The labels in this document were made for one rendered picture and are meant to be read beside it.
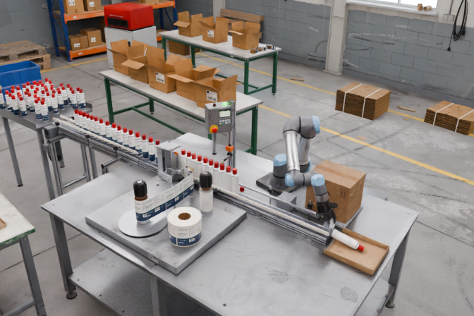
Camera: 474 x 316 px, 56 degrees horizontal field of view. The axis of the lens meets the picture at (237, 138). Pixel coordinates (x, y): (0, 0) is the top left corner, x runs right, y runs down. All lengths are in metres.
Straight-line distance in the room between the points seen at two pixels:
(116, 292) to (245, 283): 1.21
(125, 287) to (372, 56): 6.27
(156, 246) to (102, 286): 0.90
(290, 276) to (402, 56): 6.08
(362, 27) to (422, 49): 1.14
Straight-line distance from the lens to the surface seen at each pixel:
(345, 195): 2.91
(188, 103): 5.01
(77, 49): 9.94
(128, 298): 3.41
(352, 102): 6.94
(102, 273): 3.64
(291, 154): 2.80
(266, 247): 2.79
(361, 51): 8.56
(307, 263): 2.71
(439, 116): 6.94
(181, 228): 2.64
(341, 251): 2.83
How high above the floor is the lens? 2.60
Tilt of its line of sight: 26 degrees down
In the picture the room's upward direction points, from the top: 1 degrees clockwise
